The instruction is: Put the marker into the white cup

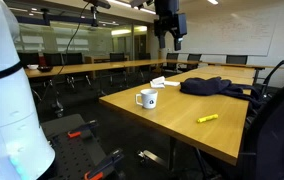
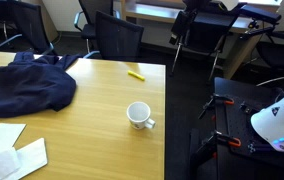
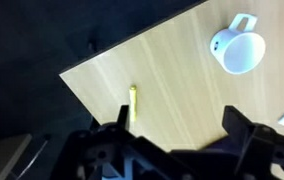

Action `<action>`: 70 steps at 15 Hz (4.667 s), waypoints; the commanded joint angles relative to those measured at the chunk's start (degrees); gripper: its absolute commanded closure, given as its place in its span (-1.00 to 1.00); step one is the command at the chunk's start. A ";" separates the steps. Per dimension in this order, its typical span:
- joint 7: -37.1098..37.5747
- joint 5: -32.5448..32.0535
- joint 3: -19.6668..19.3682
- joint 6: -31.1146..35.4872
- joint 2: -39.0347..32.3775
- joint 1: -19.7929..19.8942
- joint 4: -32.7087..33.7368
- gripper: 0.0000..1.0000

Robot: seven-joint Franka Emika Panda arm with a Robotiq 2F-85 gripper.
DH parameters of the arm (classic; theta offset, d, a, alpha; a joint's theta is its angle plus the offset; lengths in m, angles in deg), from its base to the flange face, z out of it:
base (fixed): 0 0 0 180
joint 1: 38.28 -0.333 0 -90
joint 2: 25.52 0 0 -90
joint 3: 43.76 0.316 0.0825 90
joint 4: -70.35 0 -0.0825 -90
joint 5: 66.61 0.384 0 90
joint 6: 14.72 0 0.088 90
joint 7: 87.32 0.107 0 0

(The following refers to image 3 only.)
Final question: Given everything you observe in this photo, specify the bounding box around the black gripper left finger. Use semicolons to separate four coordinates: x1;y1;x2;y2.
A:
117;105;130;130

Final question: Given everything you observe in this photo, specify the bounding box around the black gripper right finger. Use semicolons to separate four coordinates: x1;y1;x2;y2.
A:
222;105;256;140

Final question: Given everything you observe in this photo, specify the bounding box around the yellow marker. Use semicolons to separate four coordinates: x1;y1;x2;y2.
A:
129;85;137;122

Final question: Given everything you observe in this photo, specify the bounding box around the white cup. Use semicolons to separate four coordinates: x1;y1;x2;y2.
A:
209;13;266;75

